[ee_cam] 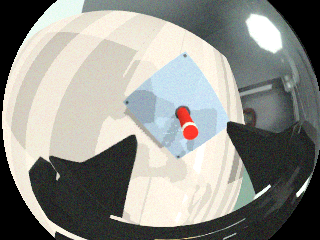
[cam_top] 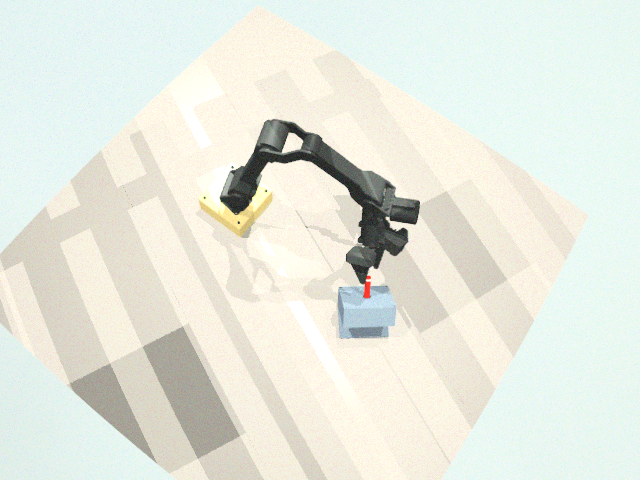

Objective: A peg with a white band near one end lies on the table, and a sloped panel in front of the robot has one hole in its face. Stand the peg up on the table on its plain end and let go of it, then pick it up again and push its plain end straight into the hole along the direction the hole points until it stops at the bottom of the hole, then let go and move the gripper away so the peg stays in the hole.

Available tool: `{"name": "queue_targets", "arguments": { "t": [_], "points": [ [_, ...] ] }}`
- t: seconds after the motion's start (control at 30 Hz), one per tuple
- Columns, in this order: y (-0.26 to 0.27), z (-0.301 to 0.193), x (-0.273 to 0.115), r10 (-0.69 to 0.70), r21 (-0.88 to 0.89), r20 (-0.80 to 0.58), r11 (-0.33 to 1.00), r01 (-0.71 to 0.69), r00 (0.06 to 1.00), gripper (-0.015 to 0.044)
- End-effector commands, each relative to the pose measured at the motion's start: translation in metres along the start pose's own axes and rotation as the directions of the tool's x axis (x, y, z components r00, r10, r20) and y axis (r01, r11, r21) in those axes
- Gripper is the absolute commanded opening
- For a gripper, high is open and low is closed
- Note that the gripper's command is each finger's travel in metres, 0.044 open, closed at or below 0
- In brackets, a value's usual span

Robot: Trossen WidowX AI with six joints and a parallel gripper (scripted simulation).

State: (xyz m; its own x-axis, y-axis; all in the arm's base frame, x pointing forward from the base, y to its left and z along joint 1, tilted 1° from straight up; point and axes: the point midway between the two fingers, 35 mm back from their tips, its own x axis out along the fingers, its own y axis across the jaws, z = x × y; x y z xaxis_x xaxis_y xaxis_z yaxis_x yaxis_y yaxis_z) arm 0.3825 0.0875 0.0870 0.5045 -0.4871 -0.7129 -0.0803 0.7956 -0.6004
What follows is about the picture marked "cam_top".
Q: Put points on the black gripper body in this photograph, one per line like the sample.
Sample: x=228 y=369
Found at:
x=366 y=256

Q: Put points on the red peg with white band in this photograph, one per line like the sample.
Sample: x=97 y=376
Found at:
x=367 y=287

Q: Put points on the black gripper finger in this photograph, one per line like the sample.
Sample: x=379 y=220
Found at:
x=361 y=272
x=379 y=254

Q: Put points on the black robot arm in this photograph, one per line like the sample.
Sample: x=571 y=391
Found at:
x=366 y=187

